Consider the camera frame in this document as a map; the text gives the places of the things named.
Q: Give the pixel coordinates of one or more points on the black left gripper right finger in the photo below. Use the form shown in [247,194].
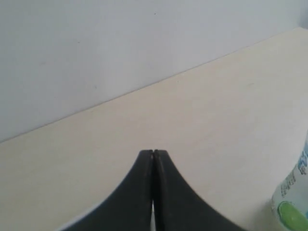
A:
[177,207]

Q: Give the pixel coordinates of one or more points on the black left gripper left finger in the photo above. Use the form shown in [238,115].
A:
[129,207]

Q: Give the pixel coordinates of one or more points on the clear plastic drink bottle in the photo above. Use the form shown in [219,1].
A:
[290,199]

